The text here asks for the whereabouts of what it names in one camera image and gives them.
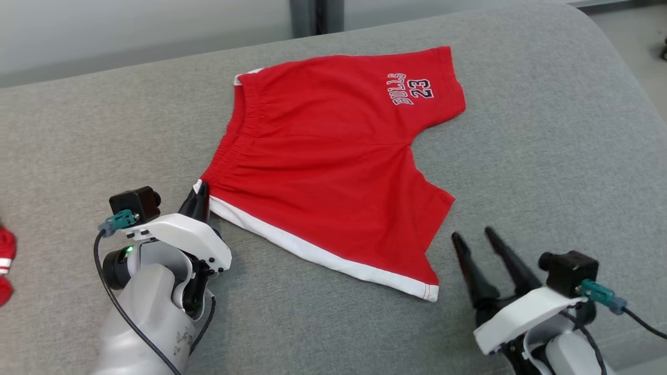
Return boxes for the teal camera connector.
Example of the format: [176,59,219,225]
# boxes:
[99,209,138,238]
[579,279,628,316]

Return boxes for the teal left camera connector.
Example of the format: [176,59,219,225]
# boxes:
[99,209,138,238]

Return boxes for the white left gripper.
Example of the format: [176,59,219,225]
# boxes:
[125,181,232,319]

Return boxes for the red Bulls 23 shorts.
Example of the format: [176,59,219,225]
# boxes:
[194,46,467,303]

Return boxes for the teal right camera connector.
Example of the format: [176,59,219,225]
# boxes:
[579,279,628,316]

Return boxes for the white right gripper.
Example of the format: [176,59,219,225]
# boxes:
[451,227,597,375]

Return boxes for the red shirt with white trim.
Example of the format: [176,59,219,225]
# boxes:
[0,225,17,307]

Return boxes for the grey partition post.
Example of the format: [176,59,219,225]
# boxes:
[289,0,345,38]

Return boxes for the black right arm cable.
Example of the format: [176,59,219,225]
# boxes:
[560,306,667,375]

